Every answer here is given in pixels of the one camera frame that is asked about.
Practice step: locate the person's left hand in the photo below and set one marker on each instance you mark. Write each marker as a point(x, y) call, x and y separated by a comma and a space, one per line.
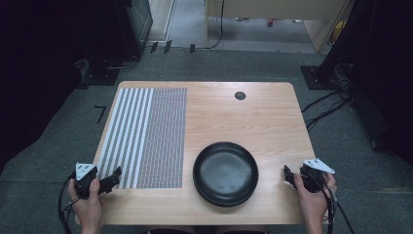
point(89, 208)

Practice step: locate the grey striped placemat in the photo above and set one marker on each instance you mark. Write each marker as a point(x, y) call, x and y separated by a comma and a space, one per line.
point(152, 136)

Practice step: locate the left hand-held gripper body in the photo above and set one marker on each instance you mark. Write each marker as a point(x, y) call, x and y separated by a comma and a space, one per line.
point(85, 178)

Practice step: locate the yellow item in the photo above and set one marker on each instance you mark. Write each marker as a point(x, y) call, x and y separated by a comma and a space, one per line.
point(338, 31)

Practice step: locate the black cabinet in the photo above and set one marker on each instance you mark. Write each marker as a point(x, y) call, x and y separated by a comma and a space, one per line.
point(133, 26)

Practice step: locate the black round plate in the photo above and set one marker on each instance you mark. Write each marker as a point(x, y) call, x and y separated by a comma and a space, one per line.
point(225, 174)

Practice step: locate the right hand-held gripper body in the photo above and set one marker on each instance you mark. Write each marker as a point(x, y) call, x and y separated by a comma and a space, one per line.
point(312, 177)

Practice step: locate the dark curtain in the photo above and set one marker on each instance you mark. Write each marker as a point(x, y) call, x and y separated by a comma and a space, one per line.
point(35, 74)
point(386, 81)

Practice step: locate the light wooden furniture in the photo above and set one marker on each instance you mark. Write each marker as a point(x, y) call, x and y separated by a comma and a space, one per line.
point(279, 9)

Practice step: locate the small red item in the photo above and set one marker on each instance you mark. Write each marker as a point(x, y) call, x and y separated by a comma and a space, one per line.
point(269, 22)

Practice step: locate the black stand base plate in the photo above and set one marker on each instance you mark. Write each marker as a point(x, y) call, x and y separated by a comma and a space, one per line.
point(316, 79)

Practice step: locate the person's right hand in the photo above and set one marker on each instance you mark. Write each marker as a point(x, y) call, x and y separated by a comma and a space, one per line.
point(313, 204)

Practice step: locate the black tape strip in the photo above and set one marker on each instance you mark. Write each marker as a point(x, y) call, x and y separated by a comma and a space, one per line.
point(167, 46)
point(192, 48)
point(154, 47)

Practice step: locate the black floor stand base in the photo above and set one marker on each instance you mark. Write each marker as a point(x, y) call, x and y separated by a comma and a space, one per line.
point(100, 73)

